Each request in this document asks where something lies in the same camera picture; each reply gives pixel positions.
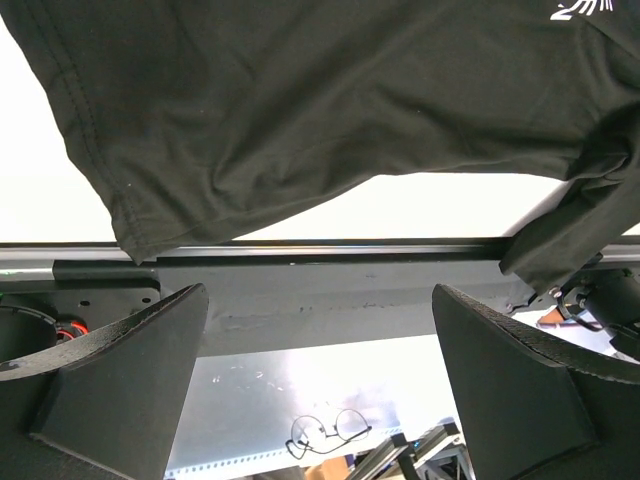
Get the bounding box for round wire eyeglasses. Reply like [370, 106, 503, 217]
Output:
[284, 408, 373, 460]

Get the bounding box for black t shirt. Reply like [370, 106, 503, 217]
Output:
[1, 1, 639, 293]

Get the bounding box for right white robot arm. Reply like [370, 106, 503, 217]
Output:
[550, 268, 639, 361]

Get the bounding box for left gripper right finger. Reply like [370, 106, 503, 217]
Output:
[432, 284, 639, 479]

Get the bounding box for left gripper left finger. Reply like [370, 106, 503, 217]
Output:
[1, 284, 209, 479]

